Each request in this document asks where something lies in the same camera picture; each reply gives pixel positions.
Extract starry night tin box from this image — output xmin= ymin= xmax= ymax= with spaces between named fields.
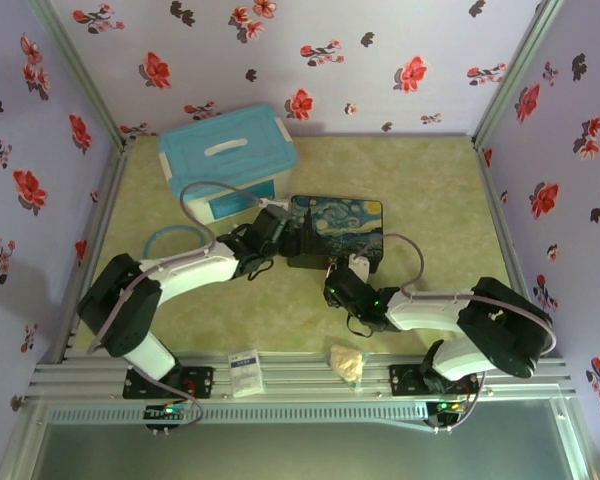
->
xmin=285 ymin=194 xmax=384 ymax=275

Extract blue lidded storage box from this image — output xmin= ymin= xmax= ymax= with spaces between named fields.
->
xmin=157 ymin=103 xmax=300 ymax=225

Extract bag of beige cotton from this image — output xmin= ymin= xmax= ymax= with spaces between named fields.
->
xmin=328 ymin=343 xmax=370 ymax=396

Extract blue stethoscope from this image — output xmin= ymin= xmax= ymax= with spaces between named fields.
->
xmin=144 ymin=225 xmax=216 ymax=261

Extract white sealed packet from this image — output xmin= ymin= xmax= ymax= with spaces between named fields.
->
xmin=227 ymin=348 xmax=265 ymax=399

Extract right circuit board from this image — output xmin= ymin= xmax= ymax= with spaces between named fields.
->
xmin=427 ymin=399 xmax=469 ymax=434

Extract circuit board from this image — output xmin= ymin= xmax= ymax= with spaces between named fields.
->
xmin=427 ymin=399 xmax=469 ymax=434
xmin=144 ymin=404 xmax=189 ymax=436

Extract grey metal panel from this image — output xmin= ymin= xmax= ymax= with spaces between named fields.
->
xmin=0 ymin=399 xmax=600 ymax=480

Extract left circuit board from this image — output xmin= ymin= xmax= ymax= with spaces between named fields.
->
xmin=144 ymin=404 xmax=189 ymax=436

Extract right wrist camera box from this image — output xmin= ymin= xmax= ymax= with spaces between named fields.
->
xmin=348 ymin=252 xmax=371 ymax=282

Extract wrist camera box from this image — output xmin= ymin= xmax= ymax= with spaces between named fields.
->
xmin=348 ymin=252 xmax=371 ymax=282
xmin=257 ymin=197 xmax=291 ymax=214

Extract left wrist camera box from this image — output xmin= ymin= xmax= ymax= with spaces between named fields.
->
xmin=257 ymin=197 xmax=291 ymax=214

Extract grey right arm cable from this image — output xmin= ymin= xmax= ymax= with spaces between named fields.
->
xmin=353 ymin=233 xmax=557 ymax=434

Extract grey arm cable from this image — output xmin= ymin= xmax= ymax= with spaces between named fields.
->
xmin=87 ymin=180 xmax=266 ymax=426
xmin=353 ymin=233 xmax=557 ymax=434

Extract grey left arm cable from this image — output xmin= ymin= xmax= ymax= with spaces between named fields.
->
xmin=87 ymin=180 xmax=266 ymax=426

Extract aluminium table edge rail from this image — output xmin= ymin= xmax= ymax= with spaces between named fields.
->
xmin=27 ymin=352 xmax=579 ymax=401

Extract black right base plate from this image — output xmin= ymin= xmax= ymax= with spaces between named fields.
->
xmin=388 ymin=363 xmax=480 ymax=397

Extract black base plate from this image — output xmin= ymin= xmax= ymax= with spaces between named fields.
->
xmin=123 ymin=366 xmax=215 ymax=400
xmin=388 ymin=363 xmax=480 ymax=397

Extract grey slotted cable duct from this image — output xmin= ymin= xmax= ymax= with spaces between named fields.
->
xmin=47 ymin=403 xmax=429 ymax=424

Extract aluminium side rail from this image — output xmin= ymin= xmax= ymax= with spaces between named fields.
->
xmin=39 ymin=142 xmax=131 ymax=366
xmin=474 ymin=139 xmax=566 ymax=359

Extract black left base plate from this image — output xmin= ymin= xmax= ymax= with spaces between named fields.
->
xmin=123 ymin=366 xmax=215 ymax=400

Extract aluminium corner post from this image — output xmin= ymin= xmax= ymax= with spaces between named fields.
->
xmin=29 ymin=0 xmax=131 ymax=149
xmin=472 ymin=0 xmax=565 ymax=151

